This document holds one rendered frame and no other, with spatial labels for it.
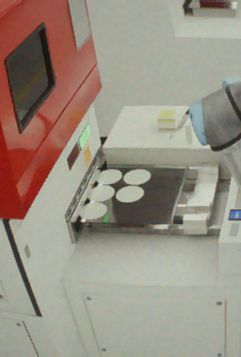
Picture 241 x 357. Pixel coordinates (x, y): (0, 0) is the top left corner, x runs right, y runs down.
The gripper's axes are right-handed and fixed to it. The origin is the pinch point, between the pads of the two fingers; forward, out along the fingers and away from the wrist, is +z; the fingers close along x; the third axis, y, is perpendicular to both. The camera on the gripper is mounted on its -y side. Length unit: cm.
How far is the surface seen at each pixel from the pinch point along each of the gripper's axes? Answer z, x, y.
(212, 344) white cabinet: 48, 46, 7
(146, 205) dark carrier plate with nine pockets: 8.0, 13.0, 35.4
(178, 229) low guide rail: 13.3, 19.0, 23.4
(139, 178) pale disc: 7.9, -4.1, 42.1
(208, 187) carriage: 9.9, -1.6, 15.3
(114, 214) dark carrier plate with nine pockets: 8.0, 18.3, 45.4
